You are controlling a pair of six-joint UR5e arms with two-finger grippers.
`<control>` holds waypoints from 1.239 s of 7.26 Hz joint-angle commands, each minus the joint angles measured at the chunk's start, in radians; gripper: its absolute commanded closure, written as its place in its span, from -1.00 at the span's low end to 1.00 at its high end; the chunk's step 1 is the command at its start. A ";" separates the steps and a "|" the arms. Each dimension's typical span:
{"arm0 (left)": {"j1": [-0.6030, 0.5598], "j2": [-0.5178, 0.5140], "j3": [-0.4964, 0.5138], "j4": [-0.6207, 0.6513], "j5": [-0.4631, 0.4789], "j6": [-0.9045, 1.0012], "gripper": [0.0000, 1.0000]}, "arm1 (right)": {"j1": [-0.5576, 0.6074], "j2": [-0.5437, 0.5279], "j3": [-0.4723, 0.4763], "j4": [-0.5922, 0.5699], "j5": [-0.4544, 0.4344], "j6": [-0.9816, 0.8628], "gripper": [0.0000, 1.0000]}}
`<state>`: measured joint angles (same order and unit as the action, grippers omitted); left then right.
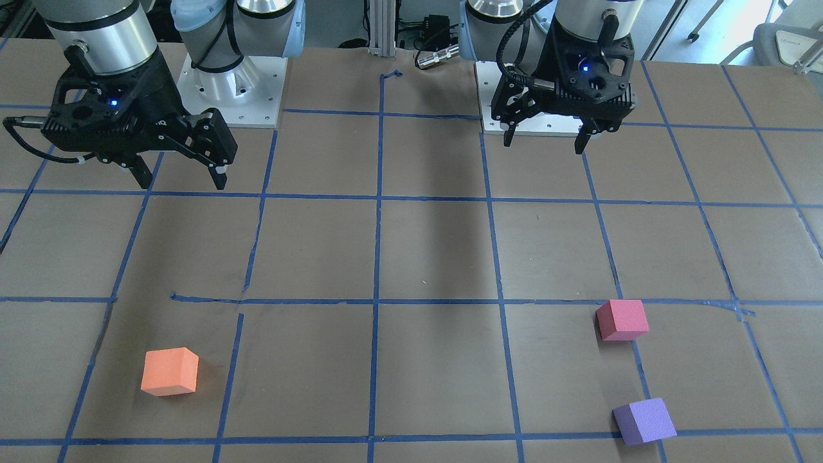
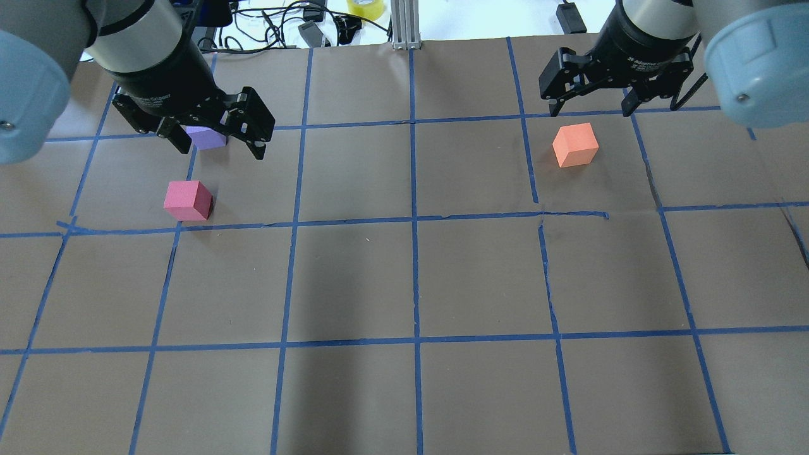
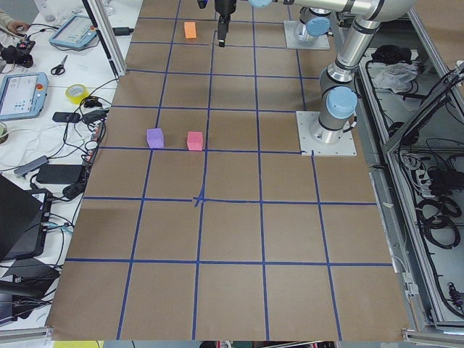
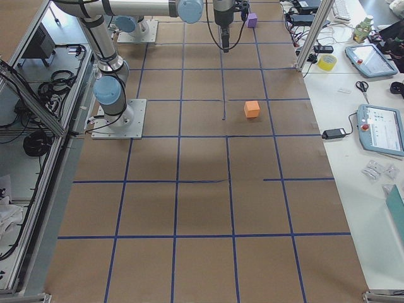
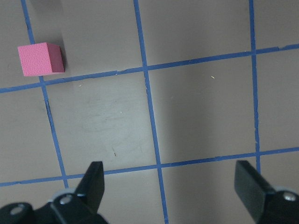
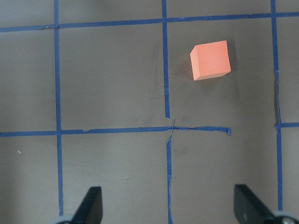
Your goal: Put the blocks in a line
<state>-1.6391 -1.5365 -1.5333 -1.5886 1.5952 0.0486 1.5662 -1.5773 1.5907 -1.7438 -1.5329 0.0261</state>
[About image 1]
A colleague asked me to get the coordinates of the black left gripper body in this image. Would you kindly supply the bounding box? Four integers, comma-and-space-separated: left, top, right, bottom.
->
491, 24, 637, 129

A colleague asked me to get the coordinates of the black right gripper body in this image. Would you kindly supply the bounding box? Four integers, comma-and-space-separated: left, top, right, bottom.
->
39, 50, 194, 158

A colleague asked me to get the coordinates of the orange foam block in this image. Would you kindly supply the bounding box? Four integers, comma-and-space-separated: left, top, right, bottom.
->
140, 347, 199, 397

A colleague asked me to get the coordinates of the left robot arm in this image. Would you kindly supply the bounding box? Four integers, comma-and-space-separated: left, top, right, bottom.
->
458, 1, 642, 154

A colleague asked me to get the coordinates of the grey office chair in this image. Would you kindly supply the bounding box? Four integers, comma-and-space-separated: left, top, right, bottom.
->
721, 1, 822, 75

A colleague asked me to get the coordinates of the red foam block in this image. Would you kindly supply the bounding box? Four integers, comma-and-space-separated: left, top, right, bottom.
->
595, 299, 649, 341

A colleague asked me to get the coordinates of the purple foam block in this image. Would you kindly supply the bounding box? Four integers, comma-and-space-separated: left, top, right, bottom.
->
613, 397, 677, 446

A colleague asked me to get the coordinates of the silver cable connector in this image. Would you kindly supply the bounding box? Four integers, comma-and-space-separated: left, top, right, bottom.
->
414, 44, 460, 71

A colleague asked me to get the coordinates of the aluminium frame post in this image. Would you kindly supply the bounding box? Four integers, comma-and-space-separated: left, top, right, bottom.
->
365, 0, 399, 59

